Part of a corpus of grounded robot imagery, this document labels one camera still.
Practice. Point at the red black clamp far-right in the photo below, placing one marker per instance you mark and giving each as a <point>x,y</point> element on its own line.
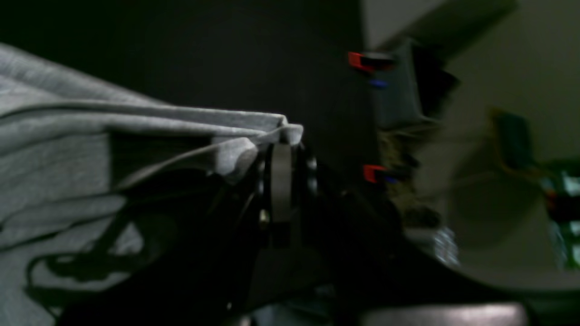
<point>370,63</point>

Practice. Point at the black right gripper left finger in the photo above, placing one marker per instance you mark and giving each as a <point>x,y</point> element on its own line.
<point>203,280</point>

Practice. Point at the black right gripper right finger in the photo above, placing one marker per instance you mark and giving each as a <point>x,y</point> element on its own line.
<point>358,260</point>

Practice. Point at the black table cloth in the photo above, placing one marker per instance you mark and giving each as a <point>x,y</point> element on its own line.
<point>275,56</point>

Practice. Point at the red blue clamp near-right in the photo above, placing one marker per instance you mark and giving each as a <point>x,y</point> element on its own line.
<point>376,173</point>

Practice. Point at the white Hugging Face t-shirt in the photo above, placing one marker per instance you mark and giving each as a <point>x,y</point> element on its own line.
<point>70,143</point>

